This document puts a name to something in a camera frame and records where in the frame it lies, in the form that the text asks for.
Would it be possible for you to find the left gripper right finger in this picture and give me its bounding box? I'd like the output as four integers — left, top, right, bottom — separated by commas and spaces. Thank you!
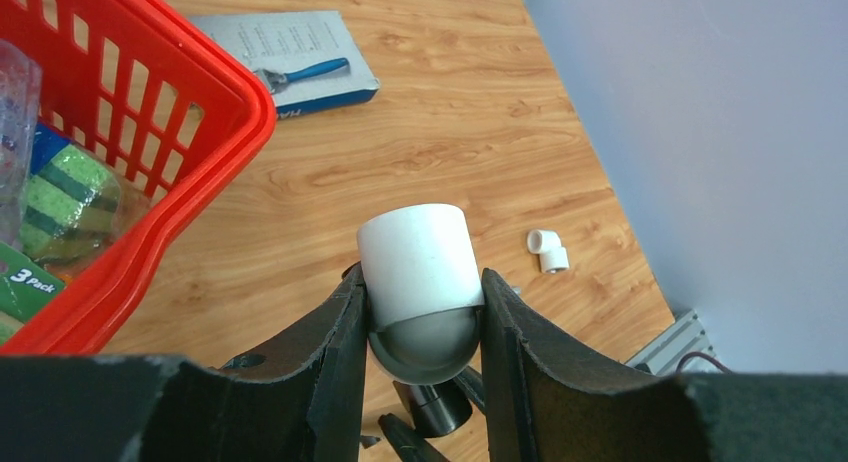
480, 269, 847, 461

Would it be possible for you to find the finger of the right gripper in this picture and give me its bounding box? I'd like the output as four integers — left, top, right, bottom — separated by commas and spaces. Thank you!
360, 413, 449, 462

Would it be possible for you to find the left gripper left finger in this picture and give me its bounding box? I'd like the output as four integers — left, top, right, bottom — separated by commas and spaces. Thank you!
1, 266, 366, 461

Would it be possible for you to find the dark grey metal faucet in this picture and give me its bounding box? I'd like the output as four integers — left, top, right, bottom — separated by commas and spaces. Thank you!
393, 366, 486, 438

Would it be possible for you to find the white pvc elbow fitting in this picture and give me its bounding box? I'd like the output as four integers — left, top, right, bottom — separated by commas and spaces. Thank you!
357, 203, 484, 385
526, 229, 570, 274

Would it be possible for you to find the green scrub sponge pack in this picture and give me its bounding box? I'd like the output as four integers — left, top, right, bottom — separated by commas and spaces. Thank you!
1, 124, 151, 342

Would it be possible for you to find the red plastic basket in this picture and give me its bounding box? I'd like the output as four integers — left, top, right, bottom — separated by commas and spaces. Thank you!
1, 0, 276, 355

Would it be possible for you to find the grey blue razor box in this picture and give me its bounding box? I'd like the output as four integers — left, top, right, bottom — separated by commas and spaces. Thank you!
189, 10, 381, 119

